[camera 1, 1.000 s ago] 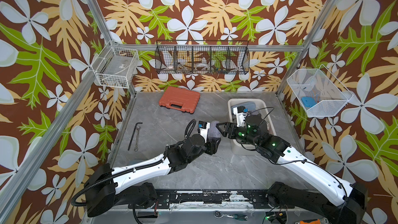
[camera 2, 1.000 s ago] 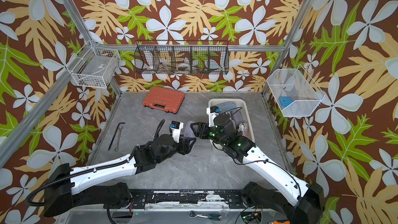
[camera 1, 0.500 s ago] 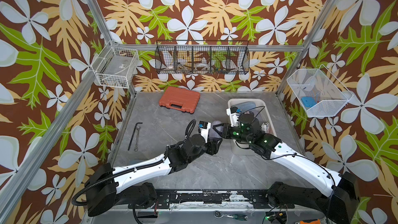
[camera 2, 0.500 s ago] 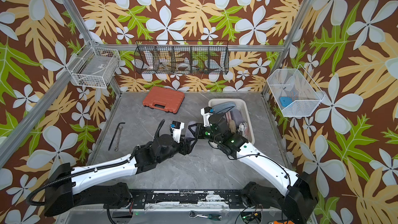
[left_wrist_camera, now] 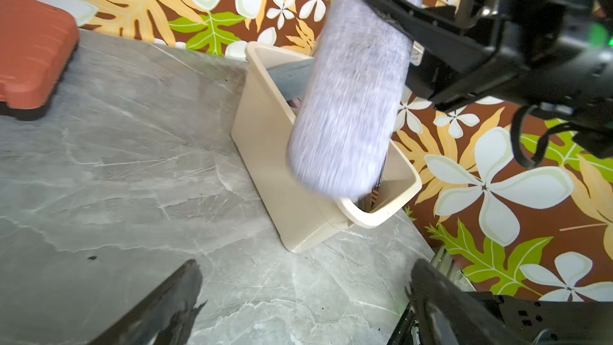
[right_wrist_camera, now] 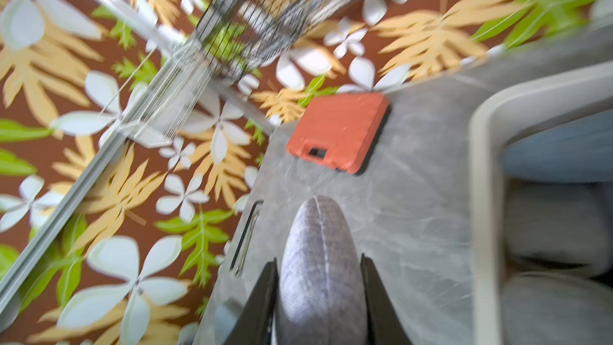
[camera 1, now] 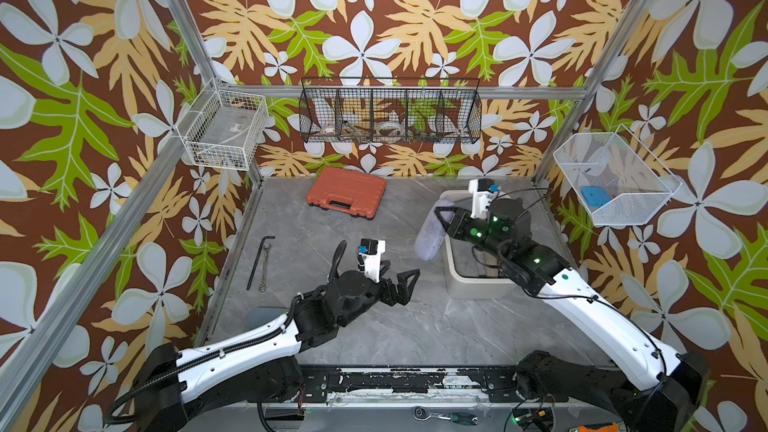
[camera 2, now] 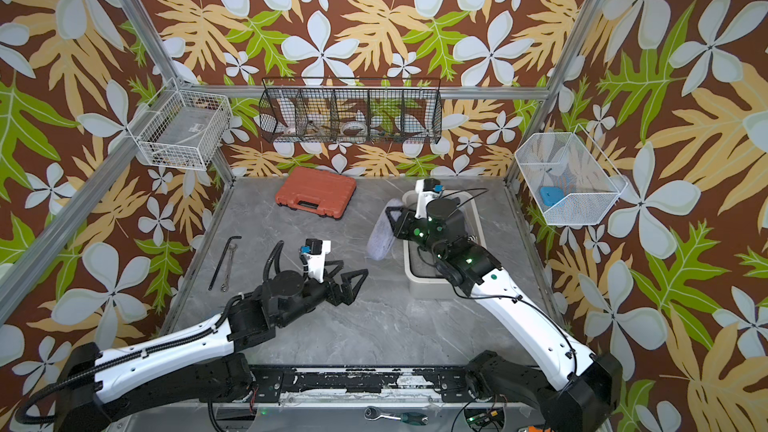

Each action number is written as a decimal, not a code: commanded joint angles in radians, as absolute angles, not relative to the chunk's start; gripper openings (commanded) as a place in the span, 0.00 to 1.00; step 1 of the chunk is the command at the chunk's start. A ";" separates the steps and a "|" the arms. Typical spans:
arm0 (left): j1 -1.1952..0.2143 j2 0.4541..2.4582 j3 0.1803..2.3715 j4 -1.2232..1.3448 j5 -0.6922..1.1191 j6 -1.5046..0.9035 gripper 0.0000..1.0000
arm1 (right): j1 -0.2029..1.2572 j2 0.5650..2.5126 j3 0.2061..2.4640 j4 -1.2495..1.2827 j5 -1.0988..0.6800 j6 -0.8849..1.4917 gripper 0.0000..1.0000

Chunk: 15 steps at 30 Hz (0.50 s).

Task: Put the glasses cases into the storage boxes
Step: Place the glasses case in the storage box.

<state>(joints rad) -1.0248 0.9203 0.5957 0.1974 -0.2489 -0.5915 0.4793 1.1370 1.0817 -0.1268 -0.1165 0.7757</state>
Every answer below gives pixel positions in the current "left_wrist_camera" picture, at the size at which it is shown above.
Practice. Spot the red plastic tool case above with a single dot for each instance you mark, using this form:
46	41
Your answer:
37	44

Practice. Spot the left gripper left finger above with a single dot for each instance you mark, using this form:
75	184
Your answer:
165	316

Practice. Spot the cream plastic storage box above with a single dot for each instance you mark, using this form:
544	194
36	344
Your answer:
261	131

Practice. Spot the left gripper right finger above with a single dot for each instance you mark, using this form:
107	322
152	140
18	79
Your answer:
447	315

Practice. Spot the blue glasses case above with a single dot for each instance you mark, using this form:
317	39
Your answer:
291	79

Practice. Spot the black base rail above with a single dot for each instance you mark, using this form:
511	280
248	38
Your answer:
569	314

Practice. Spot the purple glasses case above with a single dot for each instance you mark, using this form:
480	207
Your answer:
341	135

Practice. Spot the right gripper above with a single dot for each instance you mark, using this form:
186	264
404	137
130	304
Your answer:
553	58

